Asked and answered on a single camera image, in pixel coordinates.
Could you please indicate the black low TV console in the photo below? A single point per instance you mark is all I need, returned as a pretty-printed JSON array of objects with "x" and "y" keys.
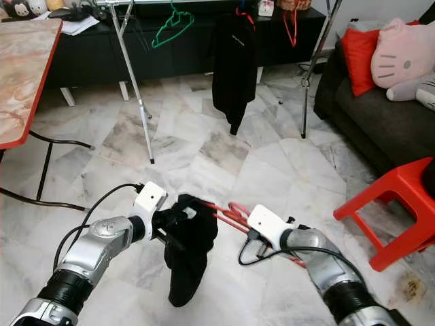
[{"x": 177, "y": 54}]

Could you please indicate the white pink tissue box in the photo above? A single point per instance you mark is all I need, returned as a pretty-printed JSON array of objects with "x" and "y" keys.
[{"x": 265, "y": 8}]

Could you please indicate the salmon pink plastic hanger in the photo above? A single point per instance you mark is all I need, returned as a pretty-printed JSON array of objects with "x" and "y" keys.
[{"x": 221, "y": 212}]

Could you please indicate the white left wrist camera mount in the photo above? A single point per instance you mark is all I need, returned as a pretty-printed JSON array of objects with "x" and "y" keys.
[{"x": 151, "y": 200}]

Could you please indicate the black mouse plush toy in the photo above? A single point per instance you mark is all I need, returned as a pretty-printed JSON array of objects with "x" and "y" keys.
[{"x": 17, "y": 8}]

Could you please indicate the orange round plush toy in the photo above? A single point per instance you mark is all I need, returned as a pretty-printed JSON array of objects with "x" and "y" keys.
[{"x": 54, "y": 3}]

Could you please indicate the plain black garment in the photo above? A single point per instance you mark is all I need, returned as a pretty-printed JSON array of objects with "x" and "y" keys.
[{"x": 190, "y": 268}]

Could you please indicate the dark grey sofa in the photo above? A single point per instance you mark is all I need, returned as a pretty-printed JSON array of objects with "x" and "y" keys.
[{"x": 374, "y": 129}]

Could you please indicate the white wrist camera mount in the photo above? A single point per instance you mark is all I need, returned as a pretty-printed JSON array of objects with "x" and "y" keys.
[
  {"x": 151, "y": 200},
  {"x": 268, "y": 221}
]

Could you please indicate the white round plush toy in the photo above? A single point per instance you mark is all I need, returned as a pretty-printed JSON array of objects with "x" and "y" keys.
[{"x": 37, "y": 5}]

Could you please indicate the white paper stack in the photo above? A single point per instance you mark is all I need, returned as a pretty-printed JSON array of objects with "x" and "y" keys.
[{"x": 78, "y": 27}]

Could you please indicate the red laughing Buddha statue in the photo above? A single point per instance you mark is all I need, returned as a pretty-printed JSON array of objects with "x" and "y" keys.
[{"x": 292, "y": 4}]

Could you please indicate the grey plush toy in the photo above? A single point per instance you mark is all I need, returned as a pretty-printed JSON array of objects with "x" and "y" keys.
[{"x": 411, "y": 95}]

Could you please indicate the pink cat face pillow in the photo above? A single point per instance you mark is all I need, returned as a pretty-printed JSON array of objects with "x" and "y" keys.
[{"x": 404, "y": 54}]

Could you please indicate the red plastic hanger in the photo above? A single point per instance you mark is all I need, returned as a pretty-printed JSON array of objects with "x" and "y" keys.
[{"x": 293, "y": 45}]

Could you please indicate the marble top table red edge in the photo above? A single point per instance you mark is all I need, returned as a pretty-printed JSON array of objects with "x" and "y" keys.
[{"x": 27, "y": 75}]

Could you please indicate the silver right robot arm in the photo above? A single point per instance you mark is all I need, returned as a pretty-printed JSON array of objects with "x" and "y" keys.
[{"x": 340, "y": 278}]

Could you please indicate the red plastic stool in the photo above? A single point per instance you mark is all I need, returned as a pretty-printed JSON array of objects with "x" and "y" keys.
[{"x": 401, "y": 190}]

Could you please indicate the black wallet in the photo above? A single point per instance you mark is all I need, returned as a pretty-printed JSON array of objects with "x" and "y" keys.
[{"x": 76, "y": 12}]

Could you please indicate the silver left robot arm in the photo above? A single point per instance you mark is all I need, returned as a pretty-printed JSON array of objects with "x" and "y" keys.
[{"x": 102, "y": 248}]

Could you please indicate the green plastic hanger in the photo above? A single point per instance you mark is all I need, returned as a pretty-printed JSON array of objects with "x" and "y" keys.
[{"x": 180, "y": 20}]

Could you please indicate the red cushion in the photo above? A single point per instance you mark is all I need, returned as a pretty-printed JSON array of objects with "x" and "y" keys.
[{"x": 359, "y": 61}]

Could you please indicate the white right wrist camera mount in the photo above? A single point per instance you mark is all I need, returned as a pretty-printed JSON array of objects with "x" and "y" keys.
[{"x": 268, "y": 221}]

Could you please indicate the black garment with red trim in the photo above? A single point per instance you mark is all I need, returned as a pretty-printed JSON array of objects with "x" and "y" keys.
[{"x": 234, "y": 71}]

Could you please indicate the silver metal clothes rack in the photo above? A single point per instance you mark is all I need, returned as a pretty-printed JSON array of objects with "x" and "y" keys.
[{"x": 135, "y": 88}]

